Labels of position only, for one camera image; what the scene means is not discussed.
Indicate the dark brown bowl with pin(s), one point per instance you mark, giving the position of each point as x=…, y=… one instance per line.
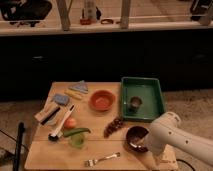
x=133, y=136

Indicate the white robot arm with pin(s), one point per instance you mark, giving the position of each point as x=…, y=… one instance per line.
x=165, y=131

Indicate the orange bowl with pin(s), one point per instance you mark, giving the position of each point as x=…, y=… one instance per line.
x=101, y=100

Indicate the grey blue triangular wedge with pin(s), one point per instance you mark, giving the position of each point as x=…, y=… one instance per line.
x=80, y=86

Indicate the small metal cup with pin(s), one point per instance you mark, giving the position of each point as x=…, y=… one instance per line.
x=135, y=103

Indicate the bunch of dark grapes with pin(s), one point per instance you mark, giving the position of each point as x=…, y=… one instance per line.
x=113, y=126

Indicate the yellow stick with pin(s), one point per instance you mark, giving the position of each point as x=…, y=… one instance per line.
x=73, y=94

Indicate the green plastic tray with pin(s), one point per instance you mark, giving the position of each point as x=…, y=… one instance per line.
x=149, y=91

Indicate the blue sponge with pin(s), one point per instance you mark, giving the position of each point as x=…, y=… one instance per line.
x=61, y=99

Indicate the red apple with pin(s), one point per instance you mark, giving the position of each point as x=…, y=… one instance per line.
x=70, y=123

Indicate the green pea pod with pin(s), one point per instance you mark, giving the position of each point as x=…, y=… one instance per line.
x=75, y=131

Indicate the small green cup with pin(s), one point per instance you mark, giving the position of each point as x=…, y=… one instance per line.
x=77, y=140

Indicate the wooden block with black strip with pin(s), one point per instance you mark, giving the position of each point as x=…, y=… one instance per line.
x=47, y=112

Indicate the silver fork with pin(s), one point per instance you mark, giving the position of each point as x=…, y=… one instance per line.
x=93, y=162

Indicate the white bottle on shelf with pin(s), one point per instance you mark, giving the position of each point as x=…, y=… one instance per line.
x=90, y=10

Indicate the black pole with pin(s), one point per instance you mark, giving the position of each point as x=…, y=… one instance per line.
x=16, y=161

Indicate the black bag on shelf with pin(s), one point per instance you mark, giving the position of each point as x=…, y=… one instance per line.
x=30, y=12

